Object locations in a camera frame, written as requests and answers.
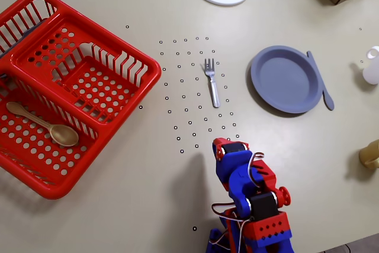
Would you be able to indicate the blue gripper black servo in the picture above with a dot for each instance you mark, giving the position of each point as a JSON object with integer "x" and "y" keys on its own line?
{"x": 231, "y": 148}

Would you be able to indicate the gray metallic fork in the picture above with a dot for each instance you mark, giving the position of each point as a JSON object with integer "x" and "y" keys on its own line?
{"x": 213, "y": 90}

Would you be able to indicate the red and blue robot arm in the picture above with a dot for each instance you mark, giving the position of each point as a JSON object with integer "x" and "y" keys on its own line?
{"x": 266, "y": 226}

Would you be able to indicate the gray plastic plate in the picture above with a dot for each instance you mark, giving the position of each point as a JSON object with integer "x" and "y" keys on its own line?
{"x": 284, "y": 78}

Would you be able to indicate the red plastic dish basket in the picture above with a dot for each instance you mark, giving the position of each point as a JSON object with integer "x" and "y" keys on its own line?
{"x": 142, "y": 66}

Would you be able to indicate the gray plastic knife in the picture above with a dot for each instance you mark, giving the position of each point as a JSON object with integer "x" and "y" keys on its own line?
{"x": 327, "y": 96}

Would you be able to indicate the beige plastic cup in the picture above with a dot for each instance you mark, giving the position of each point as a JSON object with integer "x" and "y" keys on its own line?
{"x": 371, "y": 153}

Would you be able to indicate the wooden spoon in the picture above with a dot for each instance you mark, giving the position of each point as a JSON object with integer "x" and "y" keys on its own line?
{"x": 63, "y": 136}

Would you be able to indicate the white plastic bottle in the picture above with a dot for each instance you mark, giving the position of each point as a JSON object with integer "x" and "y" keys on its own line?
{"x": 372, "y": 70}

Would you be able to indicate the gray plastic utensil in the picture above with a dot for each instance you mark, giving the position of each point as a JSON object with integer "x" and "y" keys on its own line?
{"x": 29, "y": 30}

